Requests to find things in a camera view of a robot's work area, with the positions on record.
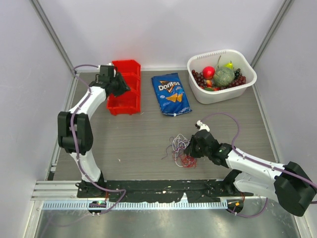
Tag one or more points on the green melon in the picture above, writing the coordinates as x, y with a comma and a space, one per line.
223, 77

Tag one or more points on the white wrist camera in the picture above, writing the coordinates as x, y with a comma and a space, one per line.
202, 126
108, 70

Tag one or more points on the white plastic basket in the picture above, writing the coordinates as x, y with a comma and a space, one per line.
245, 76

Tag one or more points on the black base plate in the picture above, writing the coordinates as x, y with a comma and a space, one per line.
161, 191

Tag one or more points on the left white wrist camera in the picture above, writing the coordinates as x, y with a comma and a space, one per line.
108, 70

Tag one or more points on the left aluminium frame post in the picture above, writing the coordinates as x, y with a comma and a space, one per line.
51, 32

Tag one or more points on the dark red grape bunch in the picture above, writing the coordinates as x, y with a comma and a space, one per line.
199, 79

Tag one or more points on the red plastic bin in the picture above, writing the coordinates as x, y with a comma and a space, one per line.
130, 102

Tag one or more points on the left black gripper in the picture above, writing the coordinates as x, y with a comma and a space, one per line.
124, 87

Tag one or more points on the slotted cable duct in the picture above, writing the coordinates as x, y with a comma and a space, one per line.
90, 205

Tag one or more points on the right aluminium frame post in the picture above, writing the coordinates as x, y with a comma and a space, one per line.
286, 5

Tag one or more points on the aluminium frame post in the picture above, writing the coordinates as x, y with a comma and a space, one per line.
286, 5
51, 32

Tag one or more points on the blue Doritos chip bag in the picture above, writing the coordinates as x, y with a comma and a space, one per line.
171, 95

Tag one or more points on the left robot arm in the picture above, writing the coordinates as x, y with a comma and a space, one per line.
74, 132

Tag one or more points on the red apple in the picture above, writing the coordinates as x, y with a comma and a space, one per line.
208, 72

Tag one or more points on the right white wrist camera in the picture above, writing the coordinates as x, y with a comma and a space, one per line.
202, 126

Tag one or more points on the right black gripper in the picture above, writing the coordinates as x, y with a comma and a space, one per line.
190, 150

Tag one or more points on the green pear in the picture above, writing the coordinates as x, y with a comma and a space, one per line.
229, 65

